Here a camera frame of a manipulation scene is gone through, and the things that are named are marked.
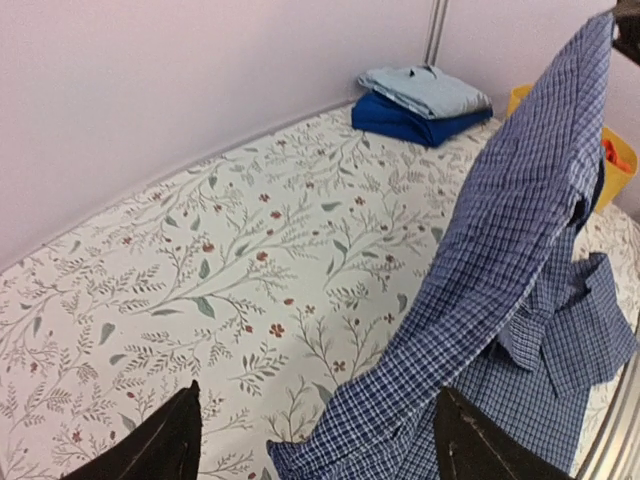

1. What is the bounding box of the floral patterned table cloth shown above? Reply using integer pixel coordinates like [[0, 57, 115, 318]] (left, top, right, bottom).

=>
[[0, 102, 640, 480]]

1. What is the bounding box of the yellow plastic laundry basket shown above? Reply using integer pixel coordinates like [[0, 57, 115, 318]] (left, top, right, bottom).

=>
[[521, 103, 638, 213]]

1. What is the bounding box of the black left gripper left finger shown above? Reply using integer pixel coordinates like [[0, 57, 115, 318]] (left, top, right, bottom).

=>
[[64, 381, 202, 480]]

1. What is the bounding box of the folded light blue t-shirt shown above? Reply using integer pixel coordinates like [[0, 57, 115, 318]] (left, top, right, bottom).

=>
[[358, 66, 492, 119]]

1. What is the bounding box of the orange garment in basket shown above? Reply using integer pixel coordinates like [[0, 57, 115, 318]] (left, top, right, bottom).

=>
[[601, 139, 632, 174]]

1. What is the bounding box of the right aluminium frame post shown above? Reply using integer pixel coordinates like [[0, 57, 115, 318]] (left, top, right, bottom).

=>
[[424, 0, 449, 65]]

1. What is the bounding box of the folded royal blue garment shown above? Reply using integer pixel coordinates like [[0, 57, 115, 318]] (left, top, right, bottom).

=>
[[351, 93, 493, 147]]

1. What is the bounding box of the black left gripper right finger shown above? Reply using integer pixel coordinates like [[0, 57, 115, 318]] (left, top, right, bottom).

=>
[[433, 387, 570, 480]]

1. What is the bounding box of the blue checkered button shirt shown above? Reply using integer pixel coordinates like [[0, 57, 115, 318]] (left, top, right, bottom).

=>
[[267, 11, 638, 479]]

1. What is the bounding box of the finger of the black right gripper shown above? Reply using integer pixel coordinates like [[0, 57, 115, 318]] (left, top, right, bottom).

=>
[[612, 0, 640, 63]]

